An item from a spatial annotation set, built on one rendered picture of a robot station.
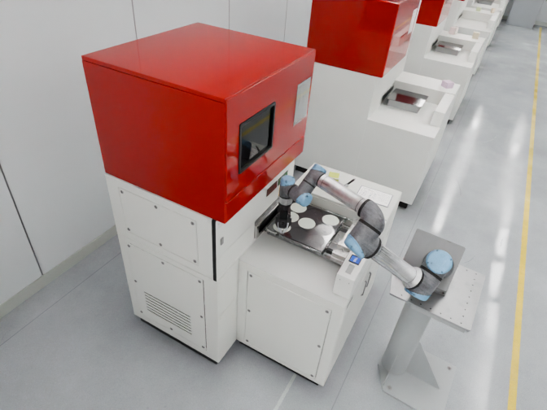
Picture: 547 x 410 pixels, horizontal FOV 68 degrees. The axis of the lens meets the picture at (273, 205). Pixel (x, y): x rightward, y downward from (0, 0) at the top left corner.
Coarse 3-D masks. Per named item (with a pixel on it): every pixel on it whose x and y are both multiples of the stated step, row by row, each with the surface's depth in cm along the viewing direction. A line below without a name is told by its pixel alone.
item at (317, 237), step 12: (300, 216) 244; (312, 216) 245; (336, 216) 246; (300, 228) 236; (312, 228) 236; (324, 228) 237; (336, 228) 238; (300, 240) 227; (312, 240) 228; (324, 240) 229
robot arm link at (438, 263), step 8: (432, 256) 194; (440, 256) 193; (448, 256) 193; (424, 264) 197; (432, 264) 193; (440, 264) 192; (448, 264) 191; (432, 272) 194; (440, 272) 191; (440, 280) 195
